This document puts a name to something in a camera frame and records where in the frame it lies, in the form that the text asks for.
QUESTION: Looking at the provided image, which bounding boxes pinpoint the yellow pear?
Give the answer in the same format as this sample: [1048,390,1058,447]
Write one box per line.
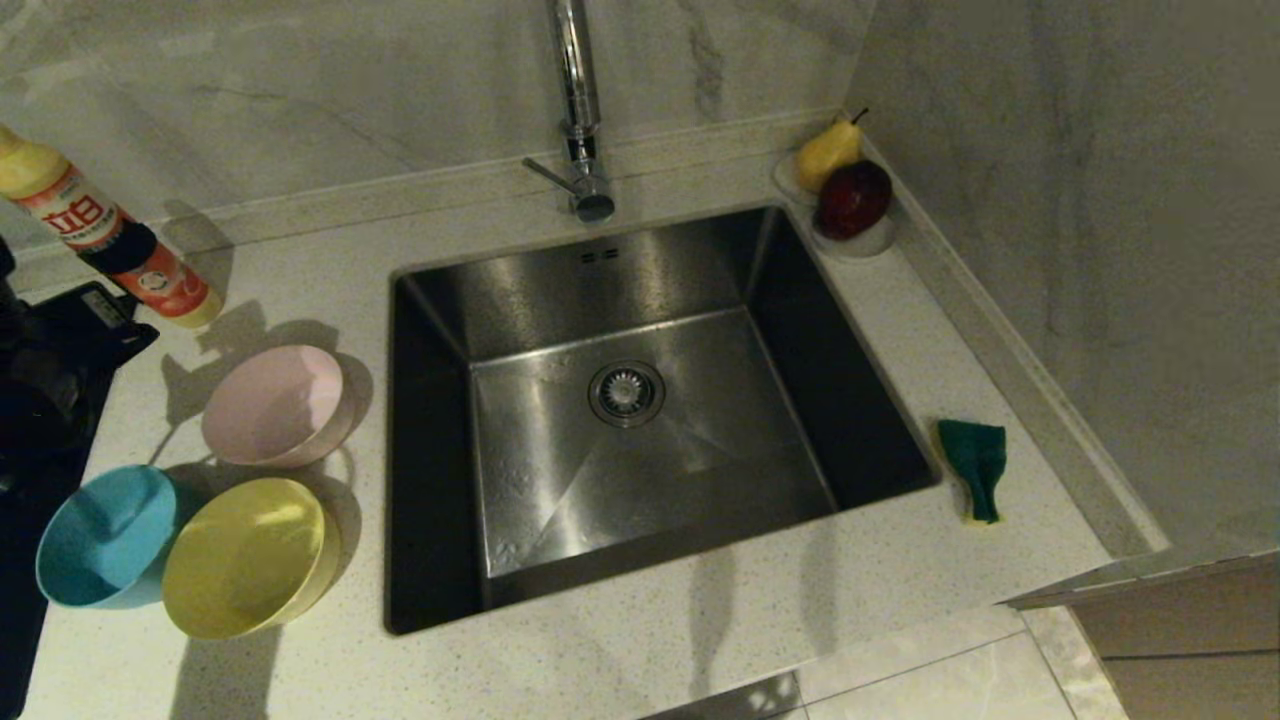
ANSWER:
[795,108,869,194]

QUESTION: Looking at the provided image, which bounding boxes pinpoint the pink plastic bowl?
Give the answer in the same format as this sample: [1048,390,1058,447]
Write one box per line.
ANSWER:
[201,344,358,469]

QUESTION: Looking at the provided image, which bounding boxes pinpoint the yellow green sponge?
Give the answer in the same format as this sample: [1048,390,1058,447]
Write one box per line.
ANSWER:
[936,418,1008,526]

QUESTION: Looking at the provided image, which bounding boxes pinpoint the blue plastic bowl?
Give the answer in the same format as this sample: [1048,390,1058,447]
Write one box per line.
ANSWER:
[36,464,183,610]

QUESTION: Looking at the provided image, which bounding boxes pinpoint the yellow dish soap bottle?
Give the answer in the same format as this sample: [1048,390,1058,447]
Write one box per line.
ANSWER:
[0,123,227,332]

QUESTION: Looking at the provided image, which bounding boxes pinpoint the yellow plastic bowl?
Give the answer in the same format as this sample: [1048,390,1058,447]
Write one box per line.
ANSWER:
[162,477,343,641]

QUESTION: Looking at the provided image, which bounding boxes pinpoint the stainless steel sink basin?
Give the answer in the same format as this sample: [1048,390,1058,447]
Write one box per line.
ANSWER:
[383,203,943,637]

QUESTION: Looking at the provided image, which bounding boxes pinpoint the round metal drain strainer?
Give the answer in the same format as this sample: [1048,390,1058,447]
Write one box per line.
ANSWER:
[588,360,667,429]

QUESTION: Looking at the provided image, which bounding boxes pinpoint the dark red apple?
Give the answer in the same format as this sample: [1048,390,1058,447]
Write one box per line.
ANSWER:
[815,159,894,241]

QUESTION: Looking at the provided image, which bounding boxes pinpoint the black induction cooktop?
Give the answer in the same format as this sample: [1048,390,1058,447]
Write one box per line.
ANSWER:
[0,470,51,720]

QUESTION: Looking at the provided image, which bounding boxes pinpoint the chrome faucet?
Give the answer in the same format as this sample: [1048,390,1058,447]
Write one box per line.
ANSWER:
[522,0,616,223]

